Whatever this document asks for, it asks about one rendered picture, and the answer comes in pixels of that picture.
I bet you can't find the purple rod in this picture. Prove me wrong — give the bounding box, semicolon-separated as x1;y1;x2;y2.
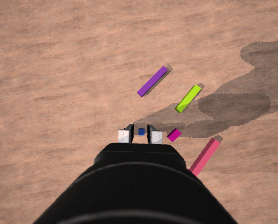
137;66;167;97

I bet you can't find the pink rod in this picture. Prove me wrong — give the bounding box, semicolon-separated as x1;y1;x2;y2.
189;138;220;177

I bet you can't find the lime green rod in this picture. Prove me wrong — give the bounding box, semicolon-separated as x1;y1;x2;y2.
175;85;201;113

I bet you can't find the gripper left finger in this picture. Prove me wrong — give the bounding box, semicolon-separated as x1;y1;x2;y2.
118;124;134;143

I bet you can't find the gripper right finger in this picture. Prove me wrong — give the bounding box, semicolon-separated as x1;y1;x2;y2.
147;125;163;144

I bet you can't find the small blue block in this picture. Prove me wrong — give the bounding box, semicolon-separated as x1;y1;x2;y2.
138;128;145;136

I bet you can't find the short magenta rod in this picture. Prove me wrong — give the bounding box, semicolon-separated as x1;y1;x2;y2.
167;129;181;142

